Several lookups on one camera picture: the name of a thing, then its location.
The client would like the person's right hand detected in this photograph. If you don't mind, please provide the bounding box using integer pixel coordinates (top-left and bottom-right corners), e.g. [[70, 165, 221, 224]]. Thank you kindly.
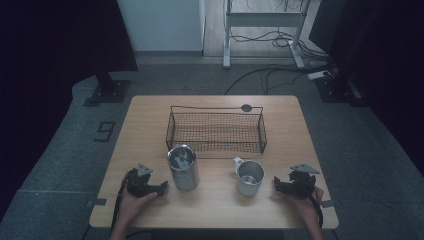
[[292, 186, 325, 228]]

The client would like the left hand-held gripper cable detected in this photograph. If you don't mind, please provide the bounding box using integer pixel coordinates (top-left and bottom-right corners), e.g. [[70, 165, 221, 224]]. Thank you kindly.
[[110, 170, 132, 234]]

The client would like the white panel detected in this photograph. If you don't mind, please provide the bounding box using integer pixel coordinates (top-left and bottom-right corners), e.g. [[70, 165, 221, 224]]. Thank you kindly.
[[116, 0, 206, 53]]

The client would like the person's left hand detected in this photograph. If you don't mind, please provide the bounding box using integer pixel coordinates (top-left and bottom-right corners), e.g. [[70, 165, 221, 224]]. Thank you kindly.
[[116, 191, 160, 232]]

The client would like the small steel mug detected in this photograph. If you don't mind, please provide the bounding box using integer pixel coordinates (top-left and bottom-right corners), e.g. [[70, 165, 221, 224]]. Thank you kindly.
[[232, 156, 266, 197]]

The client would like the black stand base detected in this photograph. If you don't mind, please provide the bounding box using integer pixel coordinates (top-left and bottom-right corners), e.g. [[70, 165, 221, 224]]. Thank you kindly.
[[314, 74, 368, 108], [82, 71, 132, 108]]

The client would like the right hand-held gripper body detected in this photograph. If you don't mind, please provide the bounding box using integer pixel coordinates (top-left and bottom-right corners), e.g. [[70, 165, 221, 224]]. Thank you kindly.
[[288, 163, 321, 199]]

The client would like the white desk frame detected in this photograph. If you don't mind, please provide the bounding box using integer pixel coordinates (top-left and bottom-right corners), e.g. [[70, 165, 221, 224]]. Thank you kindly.
[[222, 0, 313, 70]]

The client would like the white power strip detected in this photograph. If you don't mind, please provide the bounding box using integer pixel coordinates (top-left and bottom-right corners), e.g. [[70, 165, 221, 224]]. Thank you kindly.
[[306, 69, 333, 81]]

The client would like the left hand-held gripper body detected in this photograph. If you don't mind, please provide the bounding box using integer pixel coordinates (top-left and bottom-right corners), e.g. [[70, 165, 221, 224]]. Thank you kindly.
[[124, 163, 158, 198]]

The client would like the steel tumbler cup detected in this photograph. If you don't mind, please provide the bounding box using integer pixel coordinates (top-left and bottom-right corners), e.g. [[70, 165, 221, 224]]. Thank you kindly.
[[166, 143, 201, 193]]

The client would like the hand-held gripper cable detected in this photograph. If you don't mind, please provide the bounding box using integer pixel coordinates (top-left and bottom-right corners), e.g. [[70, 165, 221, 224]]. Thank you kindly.
[[110, 170, 132, 234], [306, 186, 325, 230]]

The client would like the dark curtain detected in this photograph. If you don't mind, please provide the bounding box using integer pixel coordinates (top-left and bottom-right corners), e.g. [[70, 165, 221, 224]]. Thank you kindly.
[[308, 0, 424, 178], [0, 0, 140, 222]]

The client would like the long black floor cable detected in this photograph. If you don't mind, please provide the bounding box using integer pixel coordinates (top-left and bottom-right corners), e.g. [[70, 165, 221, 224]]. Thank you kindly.
[[223, 64, 338, 96]]

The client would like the right hand-held gripper cable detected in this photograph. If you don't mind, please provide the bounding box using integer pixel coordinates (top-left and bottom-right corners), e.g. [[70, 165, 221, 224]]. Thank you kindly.
[[306, 186, 325, 230]]

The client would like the black wire mesh basket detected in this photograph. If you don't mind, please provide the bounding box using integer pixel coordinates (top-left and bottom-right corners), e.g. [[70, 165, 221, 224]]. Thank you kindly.
[[165, 105, 268, 155]]

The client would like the bundle of floor cables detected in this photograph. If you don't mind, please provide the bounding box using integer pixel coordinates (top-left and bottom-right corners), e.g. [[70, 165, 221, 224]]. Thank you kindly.
[[229, 28, 334, 63]]

